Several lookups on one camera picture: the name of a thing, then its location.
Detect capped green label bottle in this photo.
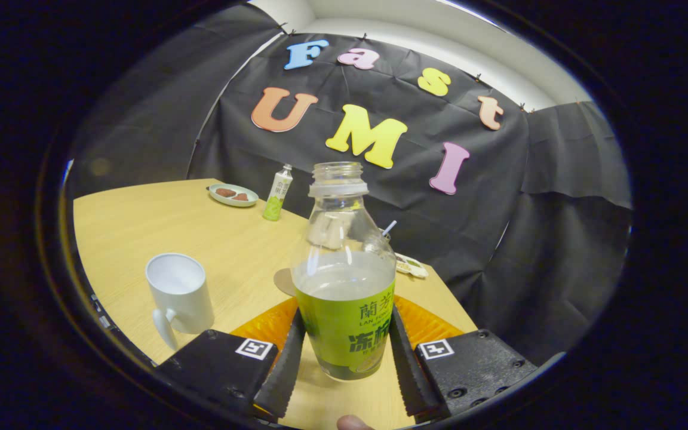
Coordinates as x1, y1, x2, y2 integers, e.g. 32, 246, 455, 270
262, 164, 293, 222

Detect round brown coaster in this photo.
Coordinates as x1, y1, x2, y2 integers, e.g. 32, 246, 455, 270
274, 268, 298, 297

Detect green label juice bottle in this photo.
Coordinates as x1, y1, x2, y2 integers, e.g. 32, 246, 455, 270
290, 161, 397, 382

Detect black backdrop cloth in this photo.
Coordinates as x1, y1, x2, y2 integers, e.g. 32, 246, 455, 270
69, 6, 632, 365

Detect white divided food tray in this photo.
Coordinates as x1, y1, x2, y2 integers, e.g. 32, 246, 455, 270
395, 253, 429, 280

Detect wooden table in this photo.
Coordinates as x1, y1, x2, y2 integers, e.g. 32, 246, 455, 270
73, 178, 479, 429

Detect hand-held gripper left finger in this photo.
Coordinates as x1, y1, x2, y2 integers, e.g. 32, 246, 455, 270
156, 297, 308, 422

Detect pale green plate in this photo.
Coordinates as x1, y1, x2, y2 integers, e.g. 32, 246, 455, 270
208, 183, 259, 208

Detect white cup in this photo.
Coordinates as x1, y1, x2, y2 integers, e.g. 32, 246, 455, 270
145, 253, 215, 351

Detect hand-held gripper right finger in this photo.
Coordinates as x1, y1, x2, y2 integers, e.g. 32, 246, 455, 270
388, 294, 539, 422

